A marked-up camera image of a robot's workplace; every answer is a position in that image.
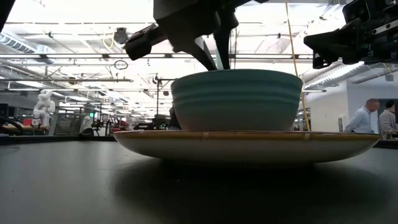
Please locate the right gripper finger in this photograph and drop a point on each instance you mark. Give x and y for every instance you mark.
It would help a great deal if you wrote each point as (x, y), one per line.
(339, 37)
(345, 56)

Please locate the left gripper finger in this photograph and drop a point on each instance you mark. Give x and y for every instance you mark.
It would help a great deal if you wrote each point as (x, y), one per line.
(202, 53)
(224, 46)

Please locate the teal green ribbed bowl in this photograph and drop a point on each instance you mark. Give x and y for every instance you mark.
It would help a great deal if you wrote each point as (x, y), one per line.
(236, 102)

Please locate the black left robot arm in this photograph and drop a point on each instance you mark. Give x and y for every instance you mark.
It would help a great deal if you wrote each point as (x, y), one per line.
(4, 11)

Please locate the small black ceiling device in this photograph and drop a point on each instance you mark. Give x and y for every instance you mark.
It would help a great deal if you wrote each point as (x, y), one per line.
(156, 79)

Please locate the black stand pole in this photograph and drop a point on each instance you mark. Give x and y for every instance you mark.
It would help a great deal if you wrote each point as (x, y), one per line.
(157, 99)

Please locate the person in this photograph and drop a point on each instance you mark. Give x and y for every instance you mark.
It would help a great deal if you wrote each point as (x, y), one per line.
(360, 119)
(387, 121)

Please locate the dark background equipment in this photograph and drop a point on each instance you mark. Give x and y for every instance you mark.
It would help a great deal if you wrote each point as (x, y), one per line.
(154, 124)

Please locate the round red plate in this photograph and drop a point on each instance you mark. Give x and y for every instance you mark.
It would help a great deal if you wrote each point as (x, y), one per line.
(245, 149)

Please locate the long ceiling light strip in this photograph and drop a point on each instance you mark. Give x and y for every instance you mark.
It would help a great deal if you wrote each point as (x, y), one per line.
(77, 56)

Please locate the grey mesh chair back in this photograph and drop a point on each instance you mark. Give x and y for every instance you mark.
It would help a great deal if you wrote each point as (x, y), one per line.
(66, 124)

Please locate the white robot figure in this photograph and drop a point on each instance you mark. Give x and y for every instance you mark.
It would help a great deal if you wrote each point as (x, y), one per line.
(43, 107)

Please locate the brown wooden bar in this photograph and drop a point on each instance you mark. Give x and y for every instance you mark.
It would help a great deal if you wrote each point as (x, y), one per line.
(25, 127)

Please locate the silver ventilation duct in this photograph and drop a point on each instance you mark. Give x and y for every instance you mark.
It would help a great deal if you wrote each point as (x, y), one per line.
(335, 76)

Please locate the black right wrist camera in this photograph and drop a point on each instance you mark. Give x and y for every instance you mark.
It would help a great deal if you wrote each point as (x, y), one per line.
(356, 11)

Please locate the black aluminium table frame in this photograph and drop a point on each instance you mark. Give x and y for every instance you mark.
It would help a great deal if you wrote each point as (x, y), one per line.
(46, 140)

